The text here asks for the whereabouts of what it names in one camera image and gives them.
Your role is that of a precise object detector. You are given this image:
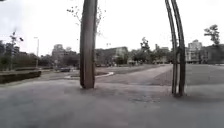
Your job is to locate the long dark building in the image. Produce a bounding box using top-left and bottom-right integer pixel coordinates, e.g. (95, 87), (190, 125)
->
(94, 46), (129, 66)

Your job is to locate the pale curved kerb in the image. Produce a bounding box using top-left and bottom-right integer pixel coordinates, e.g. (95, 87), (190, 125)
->
(64, 70), (115, 80)

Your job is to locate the thick tree trunk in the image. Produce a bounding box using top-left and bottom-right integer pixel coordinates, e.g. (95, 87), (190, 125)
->
(79, 0), (99, 90)

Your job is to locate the row of trees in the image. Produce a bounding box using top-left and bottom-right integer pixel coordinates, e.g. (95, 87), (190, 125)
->
(128, 36), (174, 65)

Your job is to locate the grey paved plaza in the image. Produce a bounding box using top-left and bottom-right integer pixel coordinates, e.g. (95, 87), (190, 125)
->
(0, 63), (224, 128)

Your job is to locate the dark car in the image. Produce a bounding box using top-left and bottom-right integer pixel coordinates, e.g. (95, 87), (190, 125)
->
(59, 67), (72, 73)

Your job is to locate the pair of thin curved poles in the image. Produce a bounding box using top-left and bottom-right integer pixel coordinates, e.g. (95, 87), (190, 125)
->
(164, 0), (187, 98)

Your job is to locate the street lamp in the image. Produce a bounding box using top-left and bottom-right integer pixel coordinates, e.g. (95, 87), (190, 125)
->
(33, 36), (41, 69)

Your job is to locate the white building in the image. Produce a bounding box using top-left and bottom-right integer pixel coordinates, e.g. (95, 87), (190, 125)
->
(185, 39), (204, 64)

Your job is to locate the dark grass field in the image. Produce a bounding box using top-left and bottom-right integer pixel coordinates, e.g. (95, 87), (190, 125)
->
(151, 63), (224, 87)

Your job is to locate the low dark hedge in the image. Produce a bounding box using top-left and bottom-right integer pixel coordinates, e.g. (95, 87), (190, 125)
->
(0, 69), (43, 85)

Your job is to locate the thin tree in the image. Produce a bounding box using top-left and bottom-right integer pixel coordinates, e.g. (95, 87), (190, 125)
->
(8, 30), (25, 71)

